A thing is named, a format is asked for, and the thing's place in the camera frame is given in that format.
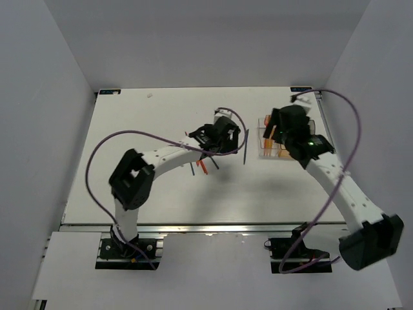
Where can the yellow plastic fork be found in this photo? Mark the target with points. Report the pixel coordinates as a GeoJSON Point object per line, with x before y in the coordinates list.
{"type": "Point", "coordinates": [268, 143]}

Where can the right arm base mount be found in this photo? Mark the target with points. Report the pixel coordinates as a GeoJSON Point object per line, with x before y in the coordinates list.
{"type": "Point", "coordinates": [302, 255]}

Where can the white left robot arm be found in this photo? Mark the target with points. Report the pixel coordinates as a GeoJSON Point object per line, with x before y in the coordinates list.
{"type": "Point", "coordinates": [132, 179]}

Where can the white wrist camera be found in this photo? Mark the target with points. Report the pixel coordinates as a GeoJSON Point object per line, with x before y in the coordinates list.
{"type": "Point", "coordinates": [222, 112]}
{"type": "Point", "coordinates": [302, 100]}

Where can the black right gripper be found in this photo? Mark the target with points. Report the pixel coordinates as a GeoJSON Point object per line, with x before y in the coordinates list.
{"type": "Point", "coordinates": [273, 121]}

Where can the teal plastic chopstick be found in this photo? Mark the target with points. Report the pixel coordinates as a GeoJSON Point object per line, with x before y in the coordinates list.
{"type": "Point", "coordinates": [214, 162]}
{"type": "Point", "coordinates": [192, 169]}

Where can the clear plastic container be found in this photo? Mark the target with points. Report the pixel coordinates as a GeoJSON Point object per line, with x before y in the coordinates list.
{"type": "Point", "coordinates": [260, 132]}

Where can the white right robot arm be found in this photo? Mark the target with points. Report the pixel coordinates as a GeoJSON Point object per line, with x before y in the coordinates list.
{"type": "Point", "coordinates": [373, 235]}

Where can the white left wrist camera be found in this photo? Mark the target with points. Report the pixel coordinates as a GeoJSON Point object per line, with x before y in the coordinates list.
{"type": "Point", "coordinates": [222, 112]}

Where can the orange translucent plastic container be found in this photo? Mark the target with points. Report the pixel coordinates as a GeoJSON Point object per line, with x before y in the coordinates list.
{"type": "Point", "coordinates": [287, 151]}

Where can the aluminium table front rail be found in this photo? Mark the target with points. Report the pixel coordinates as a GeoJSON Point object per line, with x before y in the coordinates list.
{"type": "Point", "coordinates": [164, 228]}

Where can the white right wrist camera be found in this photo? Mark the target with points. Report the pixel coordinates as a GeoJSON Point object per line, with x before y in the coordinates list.
{"type": "Point", "coordinates": [302, 100]}

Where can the grey translucent plastic container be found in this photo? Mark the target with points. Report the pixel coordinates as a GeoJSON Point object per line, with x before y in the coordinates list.
{"type": "Point", "coordinates": [312, 127]}

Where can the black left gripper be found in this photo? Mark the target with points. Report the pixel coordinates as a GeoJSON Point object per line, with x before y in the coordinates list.
{"type": "Point", "coordinates": [230, 145]}

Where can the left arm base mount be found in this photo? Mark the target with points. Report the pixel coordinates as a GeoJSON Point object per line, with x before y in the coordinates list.
{"type": "Point", "coordinates": [111, 257]}

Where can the teal plastic knife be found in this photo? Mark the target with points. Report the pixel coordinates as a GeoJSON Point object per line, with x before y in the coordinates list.
{"type": "Point", "coordinates": [245, 148]}

